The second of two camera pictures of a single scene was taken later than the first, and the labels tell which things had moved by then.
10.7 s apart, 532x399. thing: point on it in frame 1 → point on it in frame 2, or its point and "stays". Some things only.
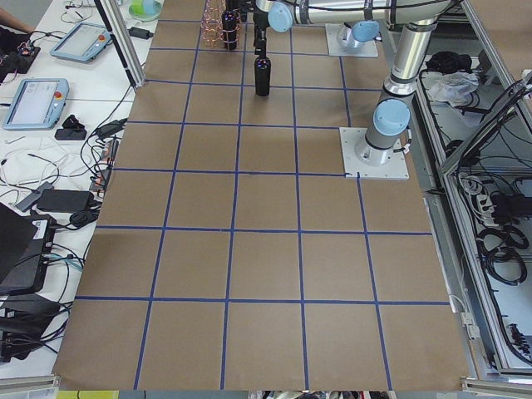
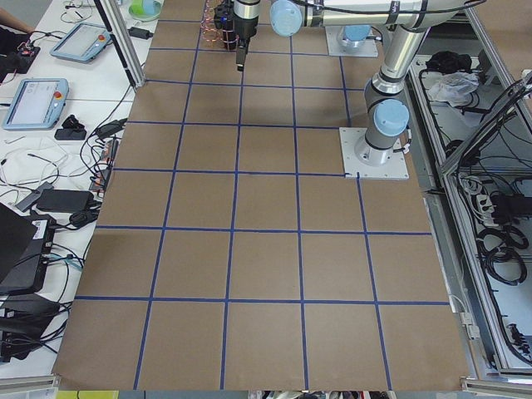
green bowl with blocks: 145,10 stays
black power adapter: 140,33 stays
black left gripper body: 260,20 → 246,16
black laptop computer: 25,242 stays
